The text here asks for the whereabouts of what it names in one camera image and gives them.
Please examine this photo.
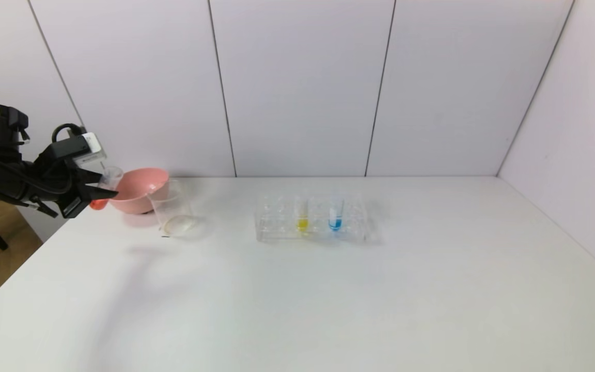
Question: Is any clear plastic test tube rack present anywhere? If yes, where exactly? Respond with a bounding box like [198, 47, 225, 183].
[255, 192, 375, 243]

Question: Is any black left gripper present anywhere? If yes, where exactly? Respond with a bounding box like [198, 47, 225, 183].
[18, 156, 119, 219]

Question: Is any clear plastic beaker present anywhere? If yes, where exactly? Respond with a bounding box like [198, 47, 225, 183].
[147, 180, 196, 237]

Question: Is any test tube with yellow pigment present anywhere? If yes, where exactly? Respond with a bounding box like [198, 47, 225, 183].
[294, 189, 310, 234]

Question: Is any test tube with blue pigment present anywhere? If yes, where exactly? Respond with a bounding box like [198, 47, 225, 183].
[328, 192, 345, 232]

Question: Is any pink plastic bowl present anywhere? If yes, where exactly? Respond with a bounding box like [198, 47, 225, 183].
[105, 167, 170, 215]

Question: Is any thin black camera cable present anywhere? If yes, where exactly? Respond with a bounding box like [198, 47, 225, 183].
[52, 123, 84, 143]

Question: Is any test tube with red pigment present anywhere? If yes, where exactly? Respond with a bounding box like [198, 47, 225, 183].
[90, 165, 123, 210]

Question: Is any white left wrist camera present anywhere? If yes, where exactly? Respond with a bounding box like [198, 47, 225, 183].
[52, 132, 107, 167]

